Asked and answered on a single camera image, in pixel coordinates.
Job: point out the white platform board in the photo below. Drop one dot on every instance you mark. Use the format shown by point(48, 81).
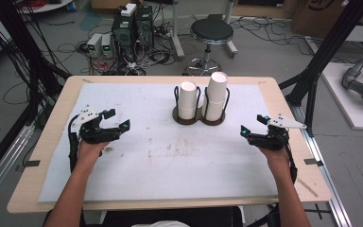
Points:
point(343, 101)

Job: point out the white metal stand leg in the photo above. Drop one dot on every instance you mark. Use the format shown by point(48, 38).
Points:
point(177, 34)
point(230, 44)

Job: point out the tall stack of white cups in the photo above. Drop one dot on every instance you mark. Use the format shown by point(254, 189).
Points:
point(216, 94)

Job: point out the black cross tape mark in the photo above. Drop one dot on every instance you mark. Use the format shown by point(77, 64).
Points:
point(318, 211)

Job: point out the person's white shirt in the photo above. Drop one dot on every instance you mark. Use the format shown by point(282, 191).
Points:
point(160, 224)

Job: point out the brown cardboard box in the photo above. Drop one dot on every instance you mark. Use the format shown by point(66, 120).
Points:
point(321, 15)

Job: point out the grey power supply unit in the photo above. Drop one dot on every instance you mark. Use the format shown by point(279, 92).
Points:
point(107, 44)
point(94, 44)

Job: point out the black round stool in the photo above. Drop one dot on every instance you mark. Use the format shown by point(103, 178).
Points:
point(211, 30)

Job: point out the person's left hand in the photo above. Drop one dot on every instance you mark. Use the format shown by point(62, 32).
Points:
point(88, 154)

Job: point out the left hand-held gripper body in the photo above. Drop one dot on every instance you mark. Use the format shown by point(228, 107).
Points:
point(97, 134)

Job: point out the black tape piece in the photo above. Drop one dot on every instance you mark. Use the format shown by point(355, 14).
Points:
point(313, 161)
point(31, 163)

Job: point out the person's dark pants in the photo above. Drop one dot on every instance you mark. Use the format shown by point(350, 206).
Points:
point(208, 217)

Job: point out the black computer tower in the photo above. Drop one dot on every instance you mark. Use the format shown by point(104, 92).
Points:
point(145, 28)
point(123, 36)

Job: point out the black frame post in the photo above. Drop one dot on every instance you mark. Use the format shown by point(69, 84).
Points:
point(331, 47)
point(22, 44)

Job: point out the white box device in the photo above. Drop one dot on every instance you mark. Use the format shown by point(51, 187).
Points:
point(128, 10)

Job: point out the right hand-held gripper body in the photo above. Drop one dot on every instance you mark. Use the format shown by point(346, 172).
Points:
point(272, 140)

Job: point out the aluminium rail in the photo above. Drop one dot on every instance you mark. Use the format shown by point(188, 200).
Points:
point(324, 176)
point(3, 167)

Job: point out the white table mat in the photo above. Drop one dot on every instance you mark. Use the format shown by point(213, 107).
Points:
point(157, 157)

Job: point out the short stack of white cups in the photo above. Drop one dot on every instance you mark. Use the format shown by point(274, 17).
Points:
point(187, 101)

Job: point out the person's right hand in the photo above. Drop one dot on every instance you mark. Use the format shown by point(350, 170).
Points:
point(277, 159)

